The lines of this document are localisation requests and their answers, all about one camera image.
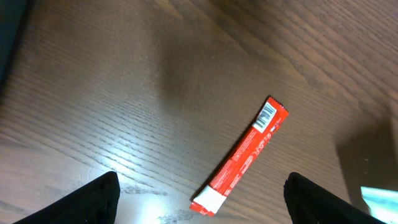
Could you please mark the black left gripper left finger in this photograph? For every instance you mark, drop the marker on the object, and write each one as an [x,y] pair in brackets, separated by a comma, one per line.
[94,203]

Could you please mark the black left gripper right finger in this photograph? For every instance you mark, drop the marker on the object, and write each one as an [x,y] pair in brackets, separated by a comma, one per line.
[307,202]

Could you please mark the mint green wipes pack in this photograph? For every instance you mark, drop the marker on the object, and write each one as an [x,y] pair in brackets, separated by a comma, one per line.
[382,203]

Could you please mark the red stick packet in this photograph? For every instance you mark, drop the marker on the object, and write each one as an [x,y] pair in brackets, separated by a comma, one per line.
[267,122]

